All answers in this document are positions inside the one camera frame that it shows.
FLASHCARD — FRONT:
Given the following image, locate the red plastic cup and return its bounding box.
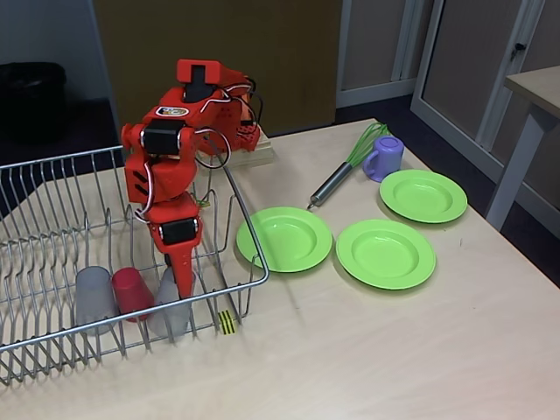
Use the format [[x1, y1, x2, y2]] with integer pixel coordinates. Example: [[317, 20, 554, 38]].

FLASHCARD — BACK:
[[111, 267, 157, 324]]

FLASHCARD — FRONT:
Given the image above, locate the looped wrist servo cable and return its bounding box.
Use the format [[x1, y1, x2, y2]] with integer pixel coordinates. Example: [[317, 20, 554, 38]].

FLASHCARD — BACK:
[[195, 126, 231, 170]]

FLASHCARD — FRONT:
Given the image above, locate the grey sliding door cabinet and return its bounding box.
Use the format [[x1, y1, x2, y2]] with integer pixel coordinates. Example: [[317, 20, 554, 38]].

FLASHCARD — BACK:
[[409, 0, 560, 207]]

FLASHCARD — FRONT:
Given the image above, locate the green whisk with metal handle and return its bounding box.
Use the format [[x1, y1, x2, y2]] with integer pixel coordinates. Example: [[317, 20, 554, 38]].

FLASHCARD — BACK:
[[307, 122, 390, 212]]

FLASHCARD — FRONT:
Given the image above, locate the beige side table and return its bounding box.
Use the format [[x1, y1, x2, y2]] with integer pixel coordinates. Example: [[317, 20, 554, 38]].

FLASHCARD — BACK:
[[484, 65, 560, 231]]

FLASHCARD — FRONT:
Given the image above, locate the brown partition board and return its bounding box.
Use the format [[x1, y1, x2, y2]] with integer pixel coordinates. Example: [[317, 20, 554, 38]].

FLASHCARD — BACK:
[[92, 0, 342, 139]]

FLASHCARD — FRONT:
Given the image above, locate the purple plastic mug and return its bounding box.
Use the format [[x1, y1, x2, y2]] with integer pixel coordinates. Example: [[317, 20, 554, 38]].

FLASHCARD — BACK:
[[362, 135, 406, 184]]

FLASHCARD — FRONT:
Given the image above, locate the black trash bin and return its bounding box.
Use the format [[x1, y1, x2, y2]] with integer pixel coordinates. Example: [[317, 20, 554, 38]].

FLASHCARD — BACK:
[[0, 61, 67, 144]]

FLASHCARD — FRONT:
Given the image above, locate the white gripper servo cable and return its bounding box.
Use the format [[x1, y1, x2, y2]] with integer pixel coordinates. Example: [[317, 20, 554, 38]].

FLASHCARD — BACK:
[[134, 159, 154, 224]]

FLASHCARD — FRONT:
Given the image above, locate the metal wire dish rack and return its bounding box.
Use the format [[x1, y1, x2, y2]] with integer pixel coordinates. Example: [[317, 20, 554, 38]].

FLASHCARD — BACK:
[[0, 130, 270, 386]]

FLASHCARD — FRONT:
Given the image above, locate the green plastic plate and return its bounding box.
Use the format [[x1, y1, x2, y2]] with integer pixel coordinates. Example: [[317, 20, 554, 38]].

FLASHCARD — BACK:
[[335, 218, 438, 291], [235, 206, 333, 275], [378, 169, 469, 225]]

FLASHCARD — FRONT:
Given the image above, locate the wooden base block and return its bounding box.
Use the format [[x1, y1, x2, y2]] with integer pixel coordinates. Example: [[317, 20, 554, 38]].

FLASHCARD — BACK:
[[195, 126, 277, 176]]

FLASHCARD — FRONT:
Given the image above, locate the grey translucent plastic cup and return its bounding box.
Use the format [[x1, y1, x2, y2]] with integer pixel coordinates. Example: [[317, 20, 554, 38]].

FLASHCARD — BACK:
[[73, 266, 119, 336], [146, 266, 192, 340]]

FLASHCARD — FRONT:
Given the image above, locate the yellow black striped tape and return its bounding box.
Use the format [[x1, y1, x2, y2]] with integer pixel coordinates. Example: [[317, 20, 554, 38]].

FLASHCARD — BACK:
[[217, 309, 238, 337]]

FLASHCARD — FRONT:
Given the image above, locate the black power cable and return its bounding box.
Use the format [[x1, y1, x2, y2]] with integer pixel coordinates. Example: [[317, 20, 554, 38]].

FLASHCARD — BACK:
[[243, 77, 266, 128]]

